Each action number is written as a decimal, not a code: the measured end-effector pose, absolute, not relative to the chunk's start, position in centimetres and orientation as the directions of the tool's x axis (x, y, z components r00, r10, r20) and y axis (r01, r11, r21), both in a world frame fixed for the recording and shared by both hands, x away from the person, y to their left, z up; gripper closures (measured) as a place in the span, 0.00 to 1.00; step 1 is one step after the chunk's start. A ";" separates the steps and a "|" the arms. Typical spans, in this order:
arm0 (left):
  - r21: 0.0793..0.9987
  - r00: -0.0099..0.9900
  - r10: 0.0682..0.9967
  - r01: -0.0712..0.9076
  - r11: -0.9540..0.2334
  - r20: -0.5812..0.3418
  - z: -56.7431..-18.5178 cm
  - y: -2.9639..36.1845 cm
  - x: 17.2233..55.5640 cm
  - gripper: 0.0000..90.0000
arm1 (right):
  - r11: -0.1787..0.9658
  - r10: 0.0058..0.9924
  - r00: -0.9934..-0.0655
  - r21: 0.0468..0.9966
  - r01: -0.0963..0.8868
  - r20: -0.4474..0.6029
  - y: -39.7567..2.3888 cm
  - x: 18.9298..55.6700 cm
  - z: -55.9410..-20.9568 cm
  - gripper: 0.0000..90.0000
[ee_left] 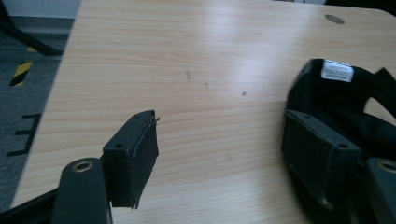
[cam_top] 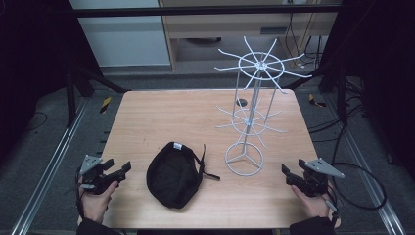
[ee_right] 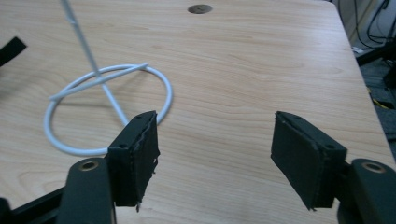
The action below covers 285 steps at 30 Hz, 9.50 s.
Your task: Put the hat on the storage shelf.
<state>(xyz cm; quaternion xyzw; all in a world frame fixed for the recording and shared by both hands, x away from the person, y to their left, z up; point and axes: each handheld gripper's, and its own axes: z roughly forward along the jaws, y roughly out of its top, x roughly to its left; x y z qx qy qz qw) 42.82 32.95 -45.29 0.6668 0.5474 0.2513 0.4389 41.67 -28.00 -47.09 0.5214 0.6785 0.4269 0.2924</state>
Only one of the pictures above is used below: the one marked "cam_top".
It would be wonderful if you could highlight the dark curtain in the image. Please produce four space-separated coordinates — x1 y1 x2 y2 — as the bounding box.
0 0 102 165
321 0 415 179

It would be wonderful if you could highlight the aluminium floor rail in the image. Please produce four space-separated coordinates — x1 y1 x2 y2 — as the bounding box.
322 92 407 235
9 97 90 235

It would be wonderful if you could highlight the bundle of hanging cables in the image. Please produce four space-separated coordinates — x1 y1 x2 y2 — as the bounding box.
283 12 329 71

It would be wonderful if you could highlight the person's left hand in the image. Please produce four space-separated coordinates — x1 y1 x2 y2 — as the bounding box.
78 180 120 225

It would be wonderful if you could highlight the black cap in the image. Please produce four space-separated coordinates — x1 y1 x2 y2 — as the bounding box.
145 141 221 211

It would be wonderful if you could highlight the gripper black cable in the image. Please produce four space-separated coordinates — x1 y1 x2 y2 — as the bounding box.
64 164 86 220
321 190 342 229

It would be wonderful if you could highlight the black looped floor cable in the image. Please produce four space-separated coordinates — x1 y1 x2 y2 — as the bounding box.
331 123 389 212

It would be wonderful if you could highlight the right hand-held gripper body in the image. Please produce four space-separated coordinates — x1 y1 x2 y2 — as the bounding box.
286 157 346 198

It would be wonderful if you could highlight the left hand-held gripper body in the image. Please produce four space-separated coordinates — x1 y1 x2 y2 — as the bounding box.
77 154 127 196

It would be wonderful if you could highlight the black metal stand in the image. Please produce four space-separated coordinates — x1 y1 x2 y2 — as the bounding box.
287 60 349 126
64 63 130 129

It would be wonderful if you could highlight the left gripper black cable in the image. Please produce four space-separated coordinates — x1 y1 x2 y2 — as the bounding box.
64 164 86 220

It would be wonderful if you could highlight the black horizontal frame bar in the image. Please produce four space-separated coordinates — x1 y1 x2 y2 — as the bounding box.
69 4 343 19

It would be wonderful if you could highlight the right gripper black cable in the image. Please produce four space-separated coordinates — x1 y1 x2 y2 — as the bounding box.
321 190 342 229

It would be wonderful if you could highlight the white wire display rack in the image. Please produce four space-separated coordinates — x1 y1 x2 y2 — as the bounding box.
213 35 313 178

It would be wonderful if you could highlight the light wooden desk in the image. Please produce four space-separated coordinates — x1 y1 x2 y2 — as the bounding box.
158 0 344 72

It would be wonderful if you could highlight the white cabinet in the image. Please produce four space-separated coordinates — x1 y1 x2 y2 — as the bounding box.
69 0 172 69

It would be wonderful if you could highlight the person's right hand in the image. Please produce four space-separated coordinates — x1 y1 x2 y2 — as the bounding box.
291 183 343 229

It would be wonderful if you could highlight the yellow black striped tape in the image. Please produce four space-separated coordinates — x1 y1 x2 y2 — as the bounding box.
307 93 327 109
99 96 113 115

